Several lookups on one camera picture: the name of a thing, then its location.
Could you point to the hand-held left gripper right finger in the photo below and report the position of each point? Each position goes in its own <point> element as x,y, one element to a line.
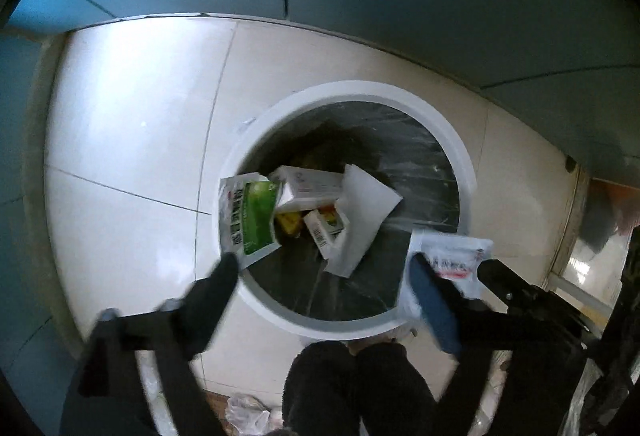
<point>434,311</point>

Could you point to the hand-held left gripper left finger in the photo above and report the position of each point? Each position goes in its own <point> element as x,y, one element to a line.
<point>210,306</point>

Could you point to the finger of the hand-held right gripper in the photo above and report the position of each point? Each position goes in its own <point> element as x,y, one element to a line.
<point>510,283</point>

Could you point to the white packet with red print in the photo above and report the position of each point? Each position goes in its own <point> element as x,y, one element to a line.
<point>450,256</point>

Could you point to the green packet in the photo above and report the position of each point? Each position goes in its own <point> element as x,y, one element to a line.
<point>255,216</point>

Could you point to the yellow brown long box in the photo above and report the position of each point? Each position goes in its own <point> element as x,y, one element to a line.
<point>290,224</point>

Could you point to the white tissue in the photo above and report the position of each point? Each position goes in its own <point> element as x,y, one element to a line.
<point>365,211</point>

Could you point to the small white green box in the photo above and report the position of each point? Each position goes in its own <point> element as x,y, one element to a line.
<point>327,226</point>

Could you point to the white pink long box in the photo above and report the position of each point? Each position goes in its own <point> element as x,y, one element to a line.
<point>310,186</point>

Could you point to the white round waste bin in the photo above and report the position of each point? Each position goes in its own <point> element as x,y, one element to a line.
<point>350,90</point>

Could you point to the person's right leg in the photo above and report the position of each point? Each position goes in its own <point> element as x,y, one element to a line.
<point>395,391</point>

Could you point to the person's leg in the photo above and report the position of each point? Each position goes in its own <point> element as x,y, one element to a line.
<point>395,391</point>
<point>320,391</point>

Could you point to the clear plastic bag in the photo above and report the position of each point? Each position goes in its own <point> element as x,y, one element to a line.
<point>247,416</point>

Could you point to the person's left leg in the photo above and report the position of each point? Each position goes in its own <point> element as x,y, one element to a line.
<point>320,391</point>

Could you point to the black bin liner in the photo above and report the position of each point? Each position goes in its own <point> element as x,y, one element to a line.
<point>410,150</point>

